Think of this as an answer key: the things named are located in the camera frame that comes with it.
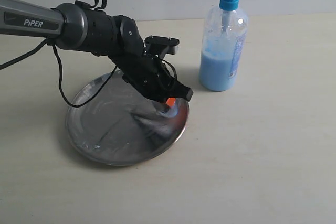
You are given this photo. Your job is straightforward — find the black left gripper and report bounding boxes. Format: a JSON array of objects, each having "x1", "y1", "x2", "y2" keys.
[{"x1": 109, "y1": 53, "x2": 194, "y2": 113}]

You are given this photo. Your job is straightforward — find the blue soap blob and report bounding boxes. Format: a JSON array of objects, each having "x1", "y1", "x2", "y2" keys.
[{"x1": 154, "y1": 98, "x2": 180, "y2": 118}]

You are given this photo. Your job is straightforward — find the blue pump soap bottle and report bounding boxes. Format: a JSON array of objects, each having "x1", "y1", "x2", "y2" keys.
[{"x1": 199, "y1": 0, "x2": 248, "y2": 92}]

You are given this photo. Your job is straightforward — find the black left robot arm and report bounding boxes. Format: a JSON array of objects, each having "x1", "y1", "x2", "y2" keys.
[{"x1": 1, "y1": 0, "x2": 193, "y2": 103}]

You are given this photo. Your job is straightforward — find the round steel plate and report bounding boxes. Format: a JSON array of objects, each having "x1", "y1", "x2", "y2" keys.
[{"x1": 65, "y1": 70, "x2": 189, "y2": 166}]

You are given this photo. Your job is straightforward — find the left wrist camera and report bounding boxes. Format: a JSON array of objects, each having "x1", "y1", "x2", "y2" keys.
[{"x1": 144, "y1": 36, "x2": 180, "y2": 59}]

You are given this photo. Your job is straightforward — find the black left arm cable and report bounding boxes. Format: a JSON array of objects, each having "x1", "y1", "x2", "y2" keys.
[{"x1": 0, "y1": 37, "x2": 124, "y2": 109}]

